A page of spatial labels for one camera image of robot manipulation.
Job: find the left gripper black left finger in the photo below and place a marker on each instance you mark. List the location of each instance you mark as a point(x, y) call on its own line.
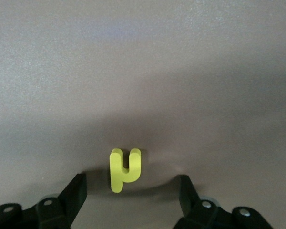
point(71, 198)

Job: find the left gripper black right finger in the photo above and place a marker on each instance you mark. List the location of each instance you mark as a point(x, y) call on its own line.
point(188, 198)

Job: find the yellow lowercase foam letter h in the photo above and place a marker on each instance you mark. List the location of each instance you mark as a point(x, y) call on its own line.
point(116, 171)

